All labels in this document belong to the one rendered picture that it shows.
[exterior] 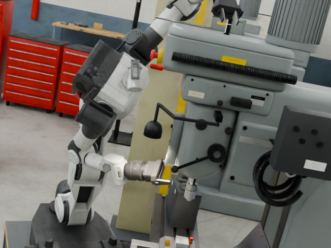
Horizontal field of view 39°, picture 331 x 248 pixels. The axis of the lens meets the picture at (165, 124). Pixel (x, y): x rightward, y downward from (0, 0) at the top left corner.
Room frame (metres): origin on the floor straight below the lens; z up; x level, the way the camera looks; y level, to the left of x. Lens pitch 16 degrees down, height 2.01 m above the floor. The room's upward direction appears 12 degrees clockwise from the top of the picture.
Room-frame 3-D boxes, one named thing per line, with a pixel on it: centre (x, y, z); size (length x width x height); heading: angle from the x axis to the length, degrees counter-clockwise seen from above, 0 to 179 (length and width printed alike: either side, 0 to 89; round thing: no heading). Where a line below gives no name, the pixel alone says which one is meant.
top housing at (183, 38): (1.80, -0.17, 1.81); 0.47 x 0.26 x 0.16; 92
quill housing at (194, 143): (1.80, -0.16, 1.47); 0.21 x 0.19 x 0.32; 2
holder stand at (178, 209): (2.17, -0.16, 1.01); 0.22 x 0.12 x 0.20; 10
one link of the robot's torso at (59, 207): (2.48, 0.43, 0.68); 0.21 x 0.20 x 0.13; 25
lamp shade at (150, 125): (1.76, 0.04, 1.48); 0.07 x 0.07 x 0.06
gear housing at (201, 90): (1.80, -0.20, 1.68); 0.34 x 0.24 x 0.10; 92
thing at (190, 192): (1.80, -0.16, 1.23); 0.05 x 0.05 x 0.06
